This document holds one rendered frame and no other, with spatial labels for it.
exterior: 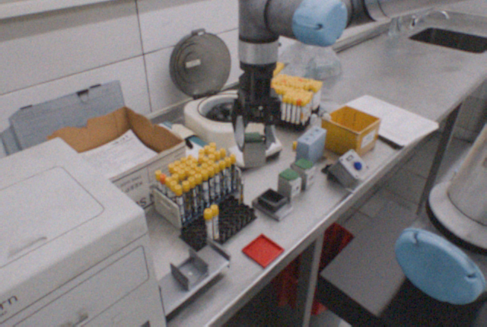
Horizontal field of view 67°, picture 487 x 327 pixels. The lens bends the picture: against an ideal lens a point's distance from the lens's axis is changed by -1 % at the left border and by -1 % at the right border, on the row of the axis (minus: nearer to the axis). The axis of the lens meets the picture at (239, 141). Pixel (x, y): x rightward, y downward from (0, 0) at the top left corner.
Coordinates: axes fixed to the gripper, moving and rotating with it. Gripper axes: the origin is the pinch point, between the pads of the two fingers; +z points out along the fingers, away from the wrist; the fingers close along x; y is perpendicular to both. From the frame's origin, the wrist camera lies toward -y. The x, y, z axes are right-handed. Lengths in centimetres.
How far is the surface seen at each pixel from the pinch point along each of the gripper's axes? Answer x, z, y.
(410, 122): 62, 19, -34
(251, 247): -2.3, 19.9, 11.4
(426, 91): 85, 20, -60
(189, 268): -16.0, 16.0, 18.1
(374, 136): 42.0, 15.2, -22.1
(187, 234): -16.2, 18.5, 6.6
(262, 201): 2.6, 17.2, -0.1
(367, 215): 85, 108, -79
